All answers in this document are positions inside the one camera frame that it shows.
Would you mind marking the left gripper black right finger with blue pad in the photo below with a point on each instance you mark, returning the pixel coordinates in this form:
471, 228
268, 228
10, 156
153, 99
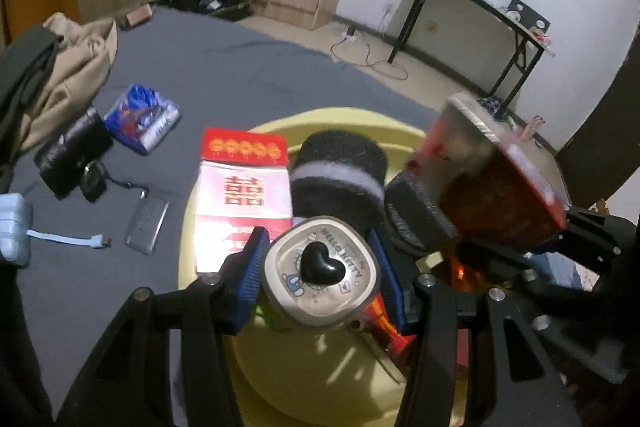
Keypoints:
511, 379

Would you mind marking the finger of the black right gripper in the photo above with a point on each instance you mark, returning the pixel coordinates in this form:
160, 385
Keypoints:
415, 218

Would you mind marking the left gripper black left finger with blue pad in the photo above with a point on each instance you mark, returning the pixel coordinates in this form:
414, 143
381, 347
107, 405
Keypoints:
125, 380

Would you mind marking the red lighter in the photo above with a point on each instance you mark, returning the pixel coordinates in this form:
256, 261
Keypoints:
383, 331

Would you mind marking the beige Hello Kitty case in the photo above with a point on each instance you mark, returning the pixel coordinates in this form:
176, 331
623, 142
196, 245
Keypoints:
320, 274

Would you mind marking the red white cigarette pack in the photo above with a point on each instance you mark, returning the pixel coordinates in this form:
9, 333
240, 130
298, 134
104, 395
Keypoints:
243, 183

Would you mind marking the dark brown door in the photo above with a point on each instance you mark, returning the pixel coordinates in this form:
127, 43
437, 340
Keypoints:
604, 152

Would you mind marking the dark cloth under table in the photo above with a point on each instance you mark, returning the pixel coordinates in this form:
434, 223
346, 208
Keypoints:
492, 105

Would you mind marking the pink bag on floor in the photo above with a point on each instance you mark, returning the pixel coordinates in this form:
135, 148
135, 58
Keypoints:
529, 131

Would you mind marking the grey phone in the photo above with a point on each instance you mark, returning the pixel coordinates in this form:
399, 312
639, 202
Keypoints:
146, 222

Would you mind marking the black car key fob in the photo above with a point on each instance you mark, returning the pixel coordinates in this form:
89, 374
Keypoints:
95, 179

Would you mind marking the black wallet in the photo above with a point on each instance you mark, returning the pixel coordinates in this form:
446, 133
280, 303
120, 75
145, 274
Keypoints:
61, 162

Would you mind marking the black folding table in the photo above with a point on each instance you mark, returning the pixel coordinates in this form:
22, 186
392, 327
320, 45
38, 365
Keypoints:
485, 48

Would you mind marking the blue tissue pack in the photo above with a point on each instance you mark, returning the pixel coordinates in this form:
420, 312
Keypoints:
141, 118

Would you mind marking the grey bed sheet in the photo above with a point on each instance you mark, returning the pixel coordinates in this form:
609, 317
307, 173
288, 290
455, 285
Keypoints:
222, 75

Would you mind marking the black open case on floor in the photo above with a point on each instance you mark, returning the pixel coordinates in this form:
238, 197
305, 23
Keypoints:
233, 10

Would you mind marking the beige jacket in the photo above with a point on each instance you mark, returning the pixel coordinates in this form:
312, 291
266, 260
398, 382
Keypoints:
87, 53

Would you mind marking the white power strip with cable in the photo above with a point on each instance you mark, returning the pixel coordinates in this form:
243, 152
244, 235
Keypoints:
353, 48

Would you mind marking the white charger with cable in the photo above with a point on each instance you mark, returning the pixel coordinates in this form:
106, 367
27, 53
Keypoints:
17, 232

